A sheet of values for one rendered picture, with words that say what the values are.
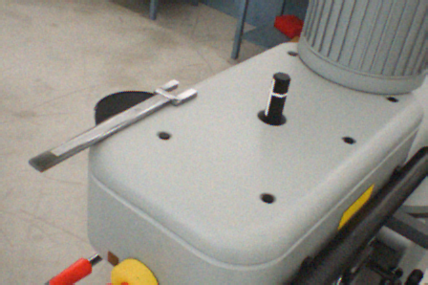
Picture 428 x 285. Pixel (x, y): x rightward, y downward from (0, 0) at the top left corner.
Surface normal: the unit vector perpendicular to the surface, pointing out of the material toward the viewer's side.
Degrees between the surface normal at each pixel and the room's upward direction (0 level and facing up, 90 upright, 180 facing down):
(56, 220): 0
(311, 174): 0
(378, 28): 90
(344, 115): 0
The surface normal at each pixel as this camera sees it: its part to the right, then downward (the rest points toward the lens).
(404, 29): 0.15, 0.58
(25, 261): 0.14, -0.81
